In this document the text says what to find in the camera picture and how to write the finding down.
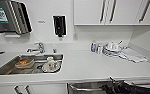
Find stainless steel dishwasher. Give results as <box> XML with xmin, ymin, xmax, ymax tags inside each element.
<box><xmin>67</xmin><ymin>80</ymin><xmax>125</xmax><ymax>94</ymax></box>

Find white drawer stack beside dishwasher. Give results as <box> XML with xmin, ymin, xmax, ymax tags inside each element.
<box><xmin>118</xmin><ymin>77</ymin><xmax>150</xmax><ymax>94</ymax></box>

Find stack of white plates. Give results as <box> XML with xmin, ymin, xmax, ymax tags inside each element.
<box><xmin>102</xmin><ymin>40</ymin><xmax>129</xmax><ymax>58</ymax></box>

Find dish soap bottle blue label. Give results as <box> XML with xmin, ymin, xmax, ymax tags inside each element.
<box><xmin>90</xmin><ymin>40</ymin><xmax>98</xmax><ymax>54</ymax></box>

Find white cup in sink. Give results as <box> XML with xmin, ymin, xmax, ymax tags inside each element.
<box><xmin>40</xmin><ymin>56</ymin><xmax>61</xmax><ymax>74</ymax></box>

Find small chrome sink knob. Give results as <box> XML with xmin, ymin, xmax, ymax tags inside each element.
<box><xmin>52</xmin><ymin>47</ymin><xmax>58</xmax><ymax>54</ymax></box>

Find white two-door sink cabinet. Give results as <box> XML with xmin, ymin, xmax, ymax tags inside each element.
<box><xmin>0</xmin><ymin>82</ymin><xmax>69</xmax><ymax>94</ymax></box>

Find chrome sink faucet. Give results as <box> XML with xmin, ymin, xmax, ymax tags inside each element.
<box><xmin>26</xmin><ymin>41</ymin><xmax>46</xmax><ymax>55</ymax></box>

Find orange sponge in brown bowl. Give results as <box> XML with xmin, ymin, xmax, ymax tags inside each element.
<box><xmin>14</xmin><ymin>57</ymin><xmax>36</xmax><ymax>70</ymax></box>

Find steel kitchen sink basin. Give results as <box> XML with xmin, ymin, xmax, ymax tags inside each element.
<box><xmin>0</xmin><ymin>53</ymin><xmax>65</xmax><ymax>77</ymax></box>

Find steel paper towel dispenser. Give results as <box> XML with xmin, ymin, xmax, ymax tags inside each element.
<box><xmin>0</xmin><ymin>0</ymin><xmax>34</xmax><ymax>36</ymax></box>

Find white wall power outlet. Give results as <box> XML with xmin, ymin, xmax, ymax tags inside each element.
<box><xmin>73</xmin><ymin>32</ymin><xmax>79</xmax><ymax>41</ymax></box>

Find white upper cabinet, long handles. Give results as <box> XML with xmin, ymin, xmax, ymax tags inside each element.
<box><xmin>73</xmin><ymin>0</ymin><xmax>150</xmax><ymax>27</ymax></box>

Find black wall soap dispenser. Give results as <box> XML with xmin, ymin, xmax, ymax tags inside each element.
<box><xmin>52</xmin><ymin>14</ymin><xmax>67</xmax><ymax>39</ymax></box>

